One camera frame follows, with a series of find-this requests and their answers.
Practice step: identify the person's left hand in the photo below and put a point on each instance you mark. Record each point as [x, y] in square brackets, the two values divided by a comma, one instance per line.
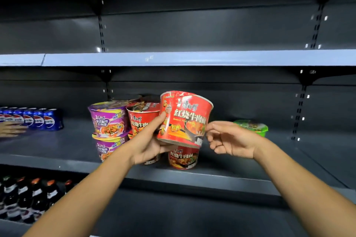
[146, 148]

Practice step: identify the person's right hand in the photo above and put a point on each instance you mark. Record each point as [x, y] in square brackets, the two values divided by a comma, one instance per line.
[239, 141]

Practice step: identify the red cup noodle bowl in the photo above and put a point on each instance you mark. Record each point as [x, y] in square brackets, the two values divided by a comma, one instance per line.
[186, 117]
[153, 160]
[150, 98]
[140, 118]
[183, 157]

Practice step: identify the green cup noodle bowl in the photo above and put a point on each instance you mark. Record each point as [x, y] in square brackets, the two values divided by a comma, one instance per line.
[251, 126]

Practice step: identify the purple cup noodle bowl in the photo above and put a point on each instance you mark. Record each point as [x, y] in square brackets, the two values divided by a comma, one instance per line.
[126, 98]
[107, 148]
[109, 120]

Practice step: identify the dark metal store shelving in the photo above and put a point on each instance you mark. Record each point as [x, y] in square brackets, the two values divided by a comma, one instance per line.
[250, 100]

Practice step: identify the person's left forearm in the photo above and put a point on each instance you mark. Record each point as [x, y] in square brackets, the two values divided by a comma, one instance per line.
[80, 198]

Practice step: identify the person's right forearm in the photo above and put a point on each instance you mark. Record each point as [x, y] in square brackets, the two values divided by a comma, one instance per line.
[306, 195]

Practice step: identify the row of blue soda cans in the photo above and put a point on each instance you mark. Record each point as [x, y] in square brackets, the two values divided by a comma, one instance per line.
[36, 118]

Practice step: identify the row of dark glass bottles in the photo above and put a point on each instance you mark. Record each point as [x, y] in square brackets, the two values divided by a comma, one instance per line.
[30, 198]

